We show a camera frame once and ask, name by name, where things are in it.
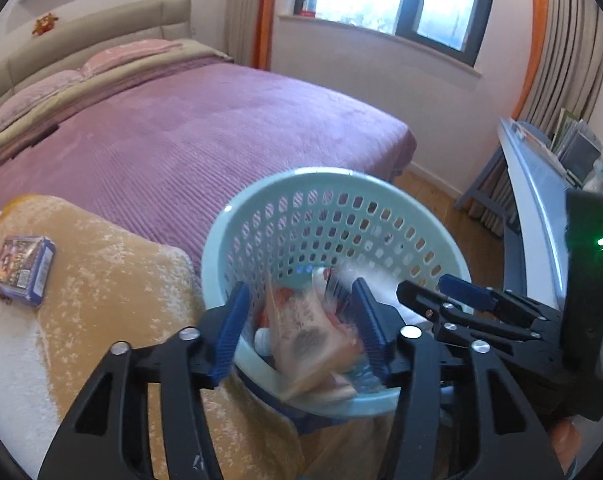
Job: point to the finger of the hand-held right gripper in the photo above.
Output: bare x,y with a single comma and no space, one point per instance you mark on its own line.
461,287
426,300

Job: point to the brown snack bag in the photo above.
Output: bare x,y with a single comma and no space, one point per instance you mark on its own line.
301,345

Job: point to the olive folded blanket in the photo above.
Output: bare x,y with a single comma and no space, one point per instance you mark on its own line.
196,52

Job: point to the orange plush toy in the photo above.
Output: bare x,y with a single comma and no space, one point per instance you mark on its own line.
45,24

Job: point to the small blue card box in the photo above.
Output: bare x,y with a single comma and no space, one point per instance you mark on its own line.
24,270

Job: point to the person's right hand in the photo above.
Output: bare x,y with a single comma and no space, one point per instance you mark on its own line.
565,442

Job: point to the light green plastic basket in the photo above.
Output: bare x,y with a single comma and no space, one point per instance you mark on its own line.
331,210

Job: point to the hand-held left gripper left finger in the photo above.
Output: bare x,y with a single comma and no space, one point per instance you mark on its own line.
229,330

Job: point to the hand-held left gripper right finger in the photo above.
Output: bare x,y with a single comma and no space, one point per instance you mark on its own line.
369,325

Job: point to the white desk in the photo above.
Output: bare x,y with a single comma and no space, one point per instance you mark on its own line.
531,185

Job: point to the yellow fleece blanket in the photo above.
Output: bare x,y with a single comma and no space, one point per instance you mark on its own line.
106,285

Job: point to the grey and orange curtain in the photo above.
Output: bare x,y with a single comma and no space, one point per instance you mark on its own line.
246,10
566,35

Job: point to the pink pillow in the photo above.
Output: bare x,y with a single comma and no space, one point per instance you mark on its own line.
36,95
126,55

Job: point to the stack of picture frames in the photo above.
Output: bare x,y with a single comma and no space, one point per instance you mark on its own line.
576,145

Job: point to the small red box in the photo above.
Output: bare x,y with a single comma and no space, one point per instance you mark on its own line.
305,11

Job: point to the beige padded headboard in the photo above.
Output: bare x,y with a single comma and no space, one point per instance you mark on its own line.
81,35

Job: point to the bed with purple cover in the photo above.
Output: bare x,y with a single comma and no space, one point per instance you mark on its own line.
206,135

